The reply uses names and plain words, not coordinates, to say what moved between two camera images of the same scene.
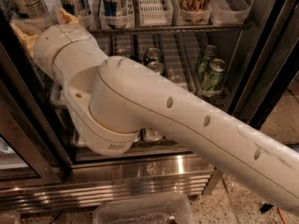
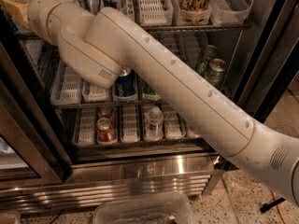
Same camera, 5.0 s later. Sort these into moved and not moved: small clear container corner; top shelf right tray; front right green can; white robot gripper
Moved: white robot gripper
Not moved: small clear container corner; top shelf right tray; front right green can
